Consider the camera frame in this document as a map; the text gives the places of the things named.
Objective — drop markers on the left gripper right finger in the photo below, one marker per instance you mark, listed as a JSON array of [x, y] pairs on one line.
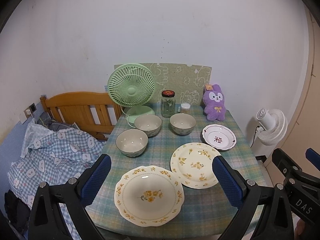
[[275, 221]]

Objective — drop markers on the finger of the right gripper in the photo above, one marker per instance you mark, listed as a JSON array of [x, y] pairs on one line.
[[286, 165], [312, 156]]

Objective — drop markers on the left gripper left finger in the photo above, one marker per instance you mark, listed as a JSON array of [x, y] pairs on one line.
[[46, 219]]

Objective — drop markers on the white red pattern plate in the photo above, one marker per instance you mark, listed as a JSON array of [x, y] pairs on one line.
[[219, 137]]

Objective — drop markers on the round yellow flower plate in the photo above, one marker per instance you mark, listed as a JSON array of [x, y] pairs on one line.
[[192, 163]]

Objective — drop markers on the scalloped yellow flower plate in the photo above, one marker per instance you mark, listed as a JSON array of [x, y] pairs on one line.
[[149, 196]]

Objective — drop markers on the floral bowl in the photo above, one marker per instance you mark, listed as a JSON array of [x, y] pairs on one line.
[[132, 142], [182, 124], [149, 123]]

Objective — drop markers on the white standing fan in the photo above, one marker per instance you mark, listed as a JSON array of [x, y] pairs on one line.
[[272, 126]]

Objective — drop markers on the blue checkered blanket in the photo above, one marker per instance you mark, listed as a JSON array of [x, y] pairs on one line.
[[53, 157]]

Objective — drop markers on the purple plush bunny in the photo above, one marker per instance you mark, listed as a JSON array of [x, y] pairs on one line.
[[214, 103]]

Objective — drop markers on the grey striped pillow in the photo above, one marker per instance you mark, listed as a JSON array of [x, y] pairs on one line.
[[50, 123]]

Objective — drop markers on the wooden bed headboard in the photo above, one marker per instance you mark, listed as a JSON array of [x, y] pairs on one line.
[[89, 110]]

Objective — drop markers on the cotton swab container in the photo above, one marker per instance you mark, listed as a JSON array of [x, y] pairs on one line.
[[185, 108]]

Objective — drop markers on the plaid tablecloth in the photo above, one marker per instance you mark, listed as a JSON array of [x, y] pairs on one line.
[[204, 212]]

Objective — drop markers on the glass jar black lid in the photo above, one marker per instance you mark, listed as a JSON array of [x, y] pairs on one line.
[[168, 103]]

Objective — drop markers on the green desk fan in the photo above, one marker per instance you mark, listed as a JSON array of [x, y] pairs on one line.
[[131, 86]]

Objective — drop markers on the wall power socket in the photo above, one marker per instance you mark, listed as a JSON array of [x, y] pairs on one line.
[[30, 110]]

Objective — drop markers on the green cartoon wall mat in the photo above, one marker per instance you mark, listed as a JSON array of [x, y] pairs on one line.
[[187, 81]]

